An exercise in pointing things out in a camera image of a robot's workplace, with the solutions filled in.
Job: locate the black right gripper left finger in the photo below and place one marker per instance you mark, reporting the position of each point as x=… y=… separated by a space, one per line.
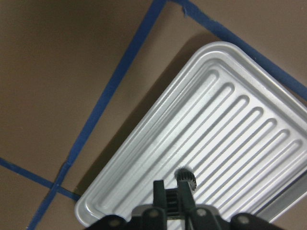
x=159 y=196

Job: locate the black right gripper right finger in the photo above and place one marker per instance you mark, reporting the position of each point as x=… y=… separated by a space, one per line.
x=185 y=196

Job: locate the small black bearing gear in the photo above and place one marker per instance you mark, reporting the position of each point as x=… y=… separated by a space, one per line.
x=184 y=174

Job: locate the silver ribbed metal tray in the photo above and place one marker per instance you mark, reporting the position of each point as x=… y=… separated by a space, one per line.
x=228 y=121

